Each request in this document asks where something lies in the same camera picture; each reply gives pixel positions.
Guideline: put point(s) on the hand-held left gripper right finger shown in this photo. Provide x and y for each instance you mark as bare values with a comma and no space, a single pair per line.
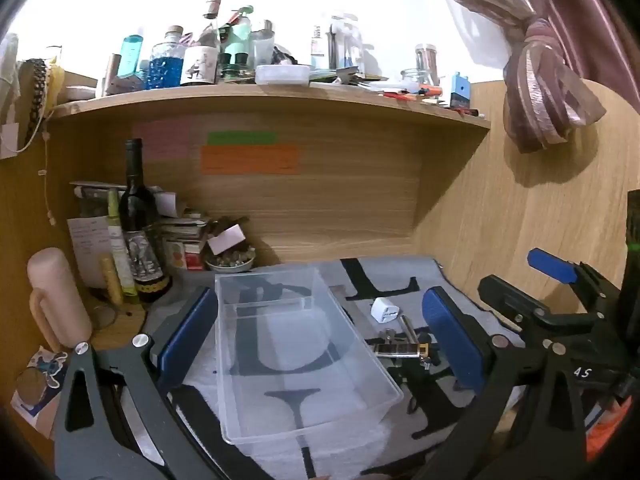
450,335

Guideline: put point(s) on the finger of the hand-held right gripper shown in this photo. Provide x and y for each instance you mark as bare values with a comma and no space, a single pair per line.
510,300
550,265

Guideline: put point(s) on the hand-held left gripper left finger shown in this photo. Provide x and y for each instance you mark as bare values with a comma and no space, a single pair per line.
187,327

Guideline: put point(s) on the silver metal bar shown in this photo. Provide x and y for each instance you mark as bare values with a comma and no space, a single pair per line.
407,329

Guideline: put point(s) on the brown gold lipstick tube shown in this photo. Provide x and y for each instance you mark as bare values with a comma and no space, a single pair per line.
395,350

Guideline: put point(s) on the white charger plug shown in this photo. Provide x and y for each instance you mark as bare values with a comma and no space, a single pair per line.
384,311

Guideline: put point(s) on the clear plastic box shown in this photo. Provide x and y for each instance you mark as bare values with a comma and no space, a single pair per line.
300,360

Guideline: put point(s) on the grey mat with black letters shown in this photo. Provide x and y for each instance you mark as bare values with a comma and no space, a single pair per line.
432,272

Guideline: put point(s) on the red box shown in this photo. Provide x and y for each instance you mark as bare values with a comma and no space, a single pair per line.
195,261

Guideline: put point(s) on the fruit print box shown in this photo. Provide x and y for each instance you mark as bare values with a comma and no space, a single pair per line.
176,256

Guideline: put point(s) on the bowl of stones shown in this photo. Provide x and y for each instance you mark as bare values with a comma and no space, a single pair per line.
230,262

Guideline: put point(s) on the round clear glass disc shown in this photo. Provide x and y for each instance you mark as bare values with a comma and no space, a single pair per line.
105,316

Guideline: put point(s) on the yellow tube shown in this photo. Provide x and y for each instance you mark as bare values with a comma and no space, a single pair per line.
109,280

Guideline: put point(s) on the white card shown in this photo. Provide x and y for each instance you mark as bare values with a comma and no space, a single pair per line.
225,241

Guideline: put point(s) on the stack of books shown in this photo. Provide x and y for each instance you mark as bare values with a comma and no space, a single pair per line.
182,232

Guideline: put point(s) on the pale green slim bottle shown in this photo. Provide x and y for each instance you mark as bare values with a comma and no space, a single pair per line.
119,255

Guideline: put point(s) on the white handwritten note paper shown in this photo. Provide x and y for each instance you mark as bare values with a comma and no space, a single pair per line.
87,250

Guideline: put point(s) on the dark wine bottle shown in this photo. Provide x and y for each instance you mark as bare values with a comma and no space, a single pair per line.
137,210

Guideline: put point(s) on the pink cylinder mug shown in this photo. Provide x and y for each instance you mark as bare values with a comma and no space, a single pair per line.
55,295

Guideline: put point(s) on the cartoon sticker card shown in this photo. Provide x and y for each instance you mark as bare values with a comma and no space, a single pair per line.
50,364

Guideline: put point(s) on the rolled newspaper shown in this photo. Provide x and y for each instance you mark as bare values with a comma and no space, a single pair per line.
95,192

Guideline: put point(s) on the orange cloth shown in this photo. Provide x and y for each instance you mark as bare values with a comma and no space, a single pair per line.
607,432

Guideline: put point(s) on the orange sticky note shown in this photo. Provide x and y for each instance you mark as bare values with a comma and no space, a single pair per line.
250,160

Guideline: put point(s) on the pink curtain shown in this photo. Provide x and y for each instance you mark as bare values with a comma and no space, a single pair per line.
540,85

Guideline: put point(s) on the pink sticky note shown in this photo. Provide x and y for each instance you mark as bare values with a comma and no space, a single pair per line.
162,137

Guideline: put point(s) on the blue plastic box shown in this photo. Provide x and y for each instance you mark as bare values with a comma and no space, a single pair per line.
460,91

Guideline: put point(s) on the green sticky note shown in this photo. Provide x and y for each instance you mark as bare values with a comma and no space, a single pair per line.
240,138

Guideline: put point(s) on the orange marker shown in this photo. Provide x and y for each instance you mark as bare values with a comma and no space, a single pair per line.
430,91

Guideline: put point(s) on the small empty glass jar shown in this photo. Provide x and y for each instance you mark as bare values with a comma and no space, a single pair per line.
412,79

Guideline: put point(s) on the wooden shelf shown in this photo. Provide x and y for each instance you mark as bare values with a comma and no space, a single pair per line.
250,97

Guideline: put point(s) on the glass jar with brown content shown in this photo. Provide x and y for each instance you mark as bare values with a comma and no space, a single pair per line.
426,60

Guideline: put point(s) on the glass bottle with blue beads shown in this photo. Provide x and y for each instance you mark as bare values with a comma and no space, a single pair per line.
165,70

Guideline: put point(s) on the white label glass bottle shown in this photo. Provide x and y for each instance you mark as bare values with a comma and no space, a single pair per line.
200,65

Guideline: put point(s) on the white round tin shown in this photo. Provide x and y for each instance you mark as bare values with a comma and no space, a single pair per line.
282,75

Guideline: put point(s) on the blue liquid bottle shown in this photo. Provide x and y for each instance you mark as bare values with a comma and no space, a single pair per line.
131,55

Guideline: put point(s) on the mint green bottle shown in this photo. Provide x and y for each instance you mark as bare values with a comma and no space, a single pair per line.
237,35

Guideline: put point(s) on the clear glass jar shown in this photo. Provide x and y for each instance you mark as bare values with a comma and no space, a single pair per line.
345,42

